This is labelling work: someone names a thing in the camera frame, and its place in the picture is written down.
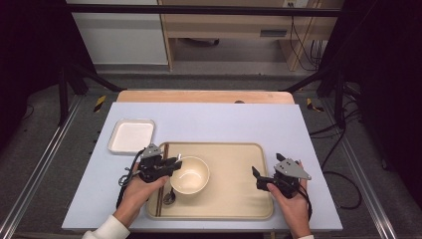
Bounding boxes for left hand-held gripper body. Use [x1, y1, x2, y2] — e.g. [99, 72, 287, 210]
[137, 143, 163, 183]

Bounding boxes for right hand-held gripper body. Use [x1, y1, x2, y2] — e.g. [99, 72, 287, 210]
[272, 157, 313, 199]

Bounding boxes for beige bowl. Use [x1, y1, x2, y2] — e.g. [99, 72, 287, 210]
[169, 155, 211, 196]

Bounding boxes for metal spoon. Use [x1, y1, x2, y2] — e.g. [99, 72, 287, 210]
[162, 153, 183, 206]

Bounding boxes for beige rectangular tray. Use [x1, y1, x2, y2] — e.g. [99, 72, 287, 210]
[145, 141, 275, 221]

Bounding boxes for white square plate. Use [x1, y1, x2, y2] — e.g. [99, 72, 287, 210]
[107, 118, 156, 156]

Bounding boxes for person's left hand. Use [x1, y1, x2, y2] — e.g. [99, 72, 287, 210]
[112, 163, 170, 228]

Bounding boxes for person's right hand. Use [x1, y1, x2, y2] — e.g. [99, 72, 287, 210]
[267, 180, 313, 238]

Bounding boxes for yellow black striped tape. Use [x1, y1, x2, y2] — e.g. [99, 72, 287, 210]
[306, 98, 324, 113]
[93, 95, 107, 114]

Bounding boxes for light wooden table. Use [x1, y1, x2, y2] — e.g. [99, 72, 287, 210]
[116, 89, 296, 105]

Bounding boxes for black metal stand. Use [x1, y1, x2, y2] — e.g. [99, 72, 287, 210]
[58, 59, 123, 125]
[282, 66, 347, 128]

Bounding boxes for white cabinet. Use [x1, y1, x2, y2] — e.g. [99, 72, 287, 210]
[67, 0, 168, 66]

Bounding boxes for light wooden desk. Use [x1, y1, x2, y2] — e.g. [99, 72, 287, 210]
[158, 0, 344, 72]

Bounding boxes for left hand-held gripper black cable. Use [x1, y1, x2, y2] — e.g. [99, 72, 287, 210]
[115, 157, 145, 210]

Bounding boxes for hand-held gripper black cable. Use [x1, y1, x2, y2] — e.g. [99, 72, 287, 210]
[298, 185, 314, 222]
[115, 157, 145, 210]

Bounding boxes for right hand-held gripper black cable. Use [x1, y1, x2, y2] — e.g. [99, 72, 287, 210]
[298, 185, 314, 222]

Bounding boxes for aluminium floor rail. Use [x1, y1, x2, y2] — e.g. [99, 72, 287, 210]
[0, 96, 84, 239]
[322, 99, 399, 239]

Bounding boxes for black hanging wall cables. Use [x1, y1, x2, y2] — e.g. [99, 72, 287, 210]
[290, 15, 324, 72]

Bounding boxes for thin black floor cable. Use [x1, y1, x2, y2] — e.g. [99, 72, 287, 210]
[18, 104, 35, 122]

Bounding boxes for black horizontal frame bar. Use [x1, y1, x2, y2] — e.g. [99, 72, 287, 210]
[66, 3, 342, 18]

